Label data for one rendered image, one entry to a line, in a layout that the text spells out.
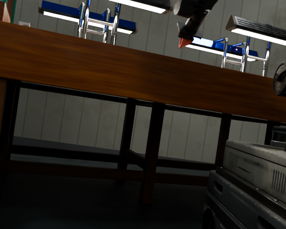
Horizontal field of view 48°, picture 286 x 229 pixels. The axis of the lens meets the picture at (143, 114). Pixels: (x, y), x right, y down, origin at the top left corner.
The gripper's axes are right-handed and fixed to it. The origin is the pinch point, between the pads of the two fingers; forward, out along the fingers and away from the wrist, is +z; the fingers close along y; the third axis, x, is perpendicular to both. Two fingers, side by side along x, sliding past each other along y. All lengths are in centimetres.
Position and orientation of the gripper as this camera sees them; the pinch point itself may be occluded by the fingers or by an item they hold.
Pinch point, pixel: (180, 46)
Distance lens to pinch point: 141.1
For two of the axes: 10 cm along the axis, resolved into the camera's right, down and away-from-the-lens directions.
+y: -9.3, -1.6, -3.2
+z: -3.5, 5.8, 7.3
